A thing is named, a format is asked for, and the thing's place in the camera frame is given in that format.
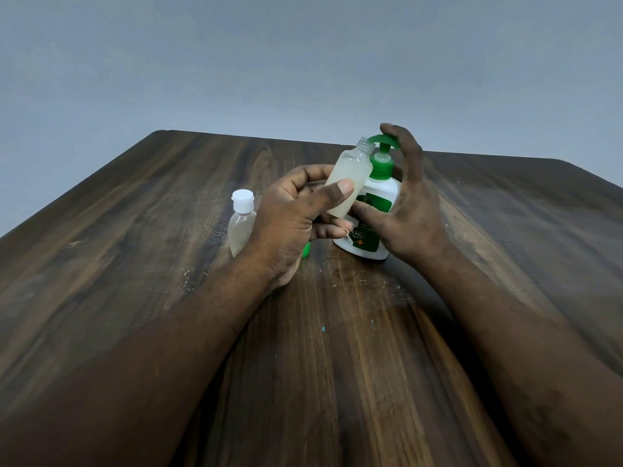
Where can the white hand sanitizer pump bottle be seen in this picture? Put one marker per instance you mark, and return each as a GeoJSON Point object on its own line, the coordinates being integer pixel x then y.
{"type": "Point", "coordinates": [367, 243]}

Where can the green bottle cap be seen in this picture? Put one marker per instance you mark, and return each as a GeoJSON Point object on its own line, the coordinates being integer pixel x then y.
{"type": "Point", "coordinates": [305, 250]}

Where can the person's right hand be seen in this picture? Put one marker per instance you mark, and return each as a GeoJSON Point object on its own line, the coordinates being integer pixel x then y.
{"type": "Point", "coordinates": [416, 218]}

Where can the small clear bottle white cap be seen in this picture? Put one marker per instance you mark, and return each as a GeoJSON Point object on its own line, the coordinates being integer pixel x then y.
{"type": "Point", "coordinates": [241, 226]}

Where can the person's right forearm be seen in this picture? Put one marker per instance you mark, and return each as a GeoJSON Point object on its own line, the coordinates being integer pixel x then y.
{"type": "Point", "coordinates": [525, 355]}

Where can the small clear bottle green-capped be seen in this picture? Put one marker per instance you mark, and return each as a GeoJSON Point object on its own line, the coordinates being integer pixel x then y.
{"type": "Point", "coordinates": [353, 165]}

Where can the person's left hand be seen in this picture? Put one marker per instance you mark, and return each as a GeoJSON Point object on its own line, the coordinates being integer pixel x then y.
{"type": "Point", "coordinates": [284, 228]}

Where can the person's left forearm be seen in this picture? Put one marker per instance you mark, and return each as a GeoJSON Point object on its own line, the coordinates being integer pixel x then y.
{"type": "Point", "coordinates": [146, 364]}

